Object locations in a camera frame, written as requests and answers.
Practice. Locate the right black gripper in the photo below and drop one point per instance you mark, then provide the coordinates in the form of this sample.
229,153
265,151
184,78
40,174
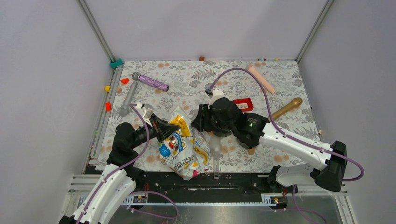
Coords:
201,122

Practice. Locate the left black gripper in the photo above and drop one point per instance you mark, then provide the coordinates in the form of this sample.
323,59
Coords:
162,128

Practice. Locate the cat food bag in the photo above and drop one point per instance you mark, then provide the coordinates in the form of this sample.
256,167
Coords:
186,150

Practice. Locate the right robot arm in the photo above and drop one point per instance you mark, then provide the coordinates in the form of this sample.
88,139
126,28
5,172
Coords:
325,164

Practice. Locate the black bowl paw print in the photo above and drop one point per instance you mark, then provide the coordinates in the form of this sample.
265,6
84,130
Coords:
221,133

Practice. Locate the red plastic box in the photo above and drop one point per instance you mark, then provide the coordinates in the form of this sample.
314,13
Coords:
244,104

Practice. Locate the black bowl fish print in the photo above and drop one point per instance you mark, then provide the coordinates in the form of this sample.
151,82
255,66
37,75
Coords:
244,145

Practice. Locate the grey toy microphone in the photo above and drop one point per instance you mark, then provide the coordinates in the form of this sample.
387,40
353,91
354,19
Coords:
125,107

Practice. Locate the purple glitter toy microphone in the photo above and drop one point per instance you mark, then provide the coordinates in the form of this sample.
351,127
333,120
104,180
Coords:
150,81

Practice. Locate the pink toy microphone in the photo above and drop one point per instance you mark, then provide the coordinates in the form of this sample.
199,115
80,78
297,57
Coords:
266,84

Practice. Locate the floral patterned table mat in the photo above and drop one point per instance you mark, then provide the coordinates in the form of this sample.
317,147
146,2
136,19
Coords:
187,81

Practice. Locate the red triangular block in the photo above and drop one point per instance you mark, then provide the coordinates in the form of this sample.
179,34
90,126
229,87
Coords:
125,81

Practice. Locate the gold toy microphone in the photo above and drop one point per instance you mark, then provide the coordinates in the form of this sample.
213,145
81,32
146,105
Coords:
293,104

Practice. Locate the teal plastic block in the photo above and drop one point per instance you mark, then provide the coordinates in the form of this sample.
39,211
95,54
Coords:
116,63

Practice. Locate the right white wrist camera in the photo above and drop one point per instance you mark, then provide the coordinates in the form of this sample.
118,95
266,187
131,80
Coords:
214,94

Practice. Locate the red block on rail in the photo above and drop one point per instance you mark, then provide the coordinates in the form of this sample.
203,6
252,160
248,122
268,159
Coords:
108,106

